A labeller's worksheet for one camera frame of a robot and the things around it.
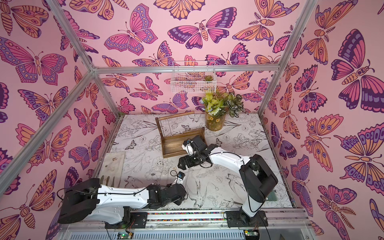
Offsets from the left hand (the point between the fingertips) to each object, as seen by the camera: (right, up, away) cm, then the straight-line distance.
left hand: (185, 192), depth 81 cm
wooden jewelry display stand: (-9, +34, +31) cm, 47 cm away
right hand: (0, +15, +5) cm, 16 cm away
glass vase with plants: (+20, +50, +14) cm, 55 cm away
